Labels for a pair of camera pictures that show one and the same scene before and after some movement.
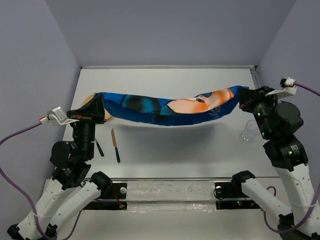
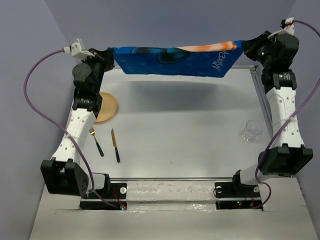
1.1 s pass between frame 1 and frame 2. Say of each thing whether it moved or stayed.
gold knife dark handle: stayed
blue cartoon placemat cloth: moved
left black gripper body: moved
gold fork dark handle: stayed
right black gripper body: moved
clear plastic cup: stayed
